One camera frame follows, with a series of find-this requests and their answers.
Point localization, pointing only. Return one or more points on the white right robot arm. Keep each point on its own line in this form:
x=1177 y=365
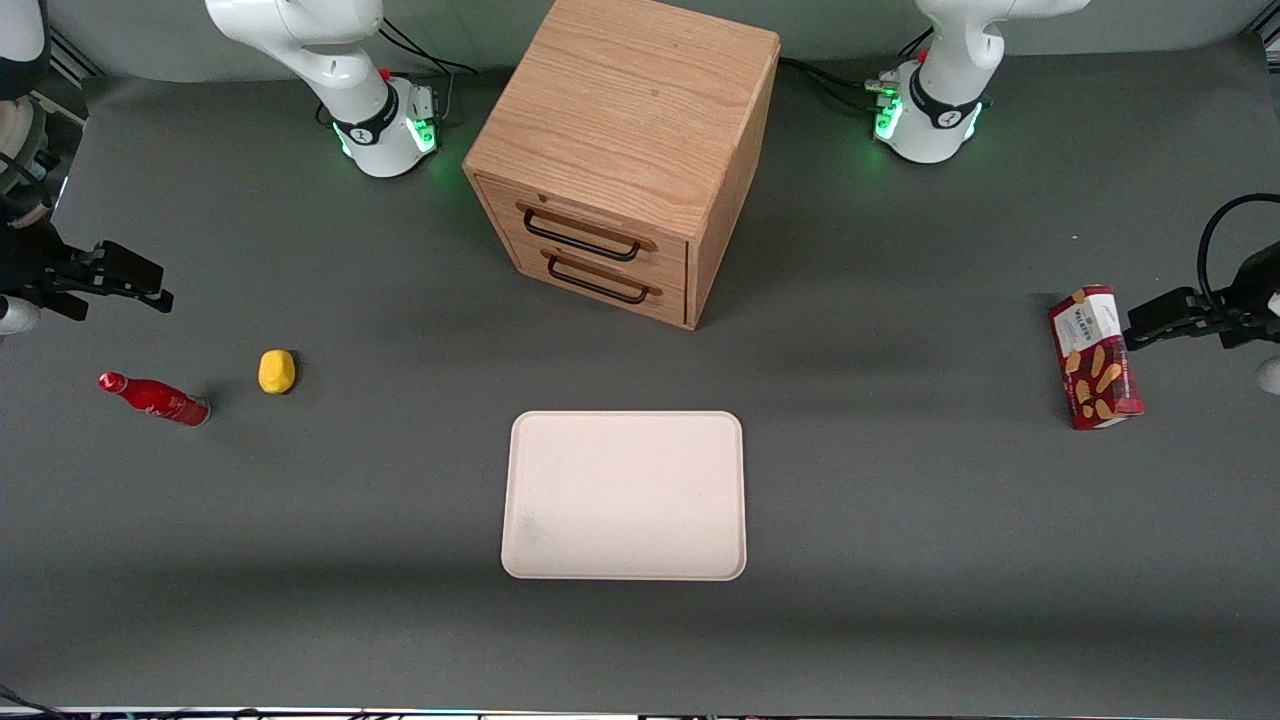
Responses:
x=370 y=130

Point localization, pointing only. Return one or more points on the wooden drawer cabinet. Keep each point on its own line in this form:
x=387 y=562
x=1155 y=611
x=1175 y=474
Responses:
x=630 y=100

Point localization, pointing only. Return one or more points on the red shortbread cookie box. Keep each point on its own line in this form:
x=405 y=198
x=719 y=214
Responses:
x=1095 y=370

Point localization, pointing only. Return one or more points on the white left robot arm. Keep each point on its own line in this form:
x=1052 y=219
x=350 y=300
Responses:
x=935 y=120

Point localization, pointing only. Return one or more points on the yellow lemon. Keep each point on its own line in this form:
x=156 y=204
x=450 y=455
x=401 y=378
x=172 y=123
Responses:
x=277 y=372

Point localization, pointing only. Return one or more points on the wooden drawer front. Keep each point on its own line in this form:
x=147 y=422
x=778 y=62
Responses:
x=672 y=303
x=672 y=258

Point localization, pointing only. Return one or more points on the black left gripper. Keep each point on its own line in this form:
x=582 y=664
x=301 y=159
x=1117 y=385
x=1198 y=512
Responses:
x=1252 y=291

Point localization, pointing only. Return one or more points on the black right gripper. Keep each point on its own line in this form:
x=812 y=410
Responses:
x=28 y=268

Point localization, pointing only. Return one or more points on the aluminium frame rail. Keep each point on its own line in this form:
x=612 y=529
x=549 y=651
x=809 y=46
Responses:
x=1270 y=38
x=75 y=55

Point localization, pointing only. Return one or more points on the red coke bottle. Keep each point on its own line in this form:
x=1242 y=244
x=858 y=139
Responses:
x=160 y=400

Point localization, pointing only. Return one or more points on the cream plastic tray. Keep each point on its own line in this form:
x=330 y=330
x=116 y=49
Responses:
x=625 y=495

